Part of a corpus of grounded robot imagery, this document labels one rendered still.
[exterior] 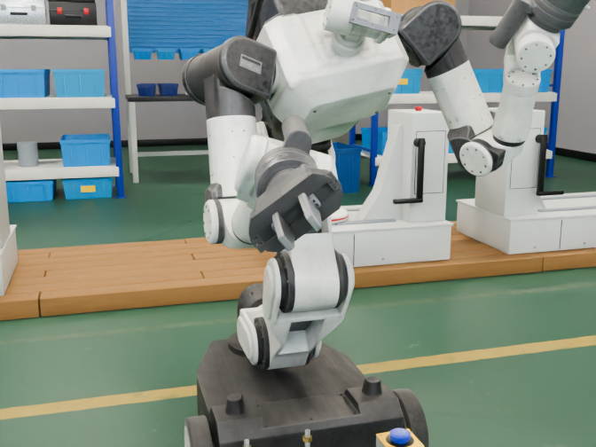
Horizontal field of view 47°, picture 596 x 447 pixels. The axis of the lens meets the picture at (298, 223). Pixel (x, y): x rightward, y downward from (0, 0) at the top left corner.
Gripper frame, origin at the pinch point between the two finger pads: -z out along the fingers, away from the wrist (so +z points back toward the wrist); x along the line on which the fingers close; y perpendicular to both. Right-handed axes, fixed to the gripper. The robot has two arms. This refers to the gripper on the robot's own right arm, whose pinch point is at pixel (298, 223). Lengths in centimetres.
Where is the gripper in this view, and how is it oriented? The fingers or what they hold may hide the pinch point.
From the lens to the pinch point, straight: 78.1
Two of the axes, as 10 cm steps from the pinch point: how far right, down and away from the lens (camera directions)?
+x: 8.0, -5.8, -1.5
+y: 6.0, 7.3, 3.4
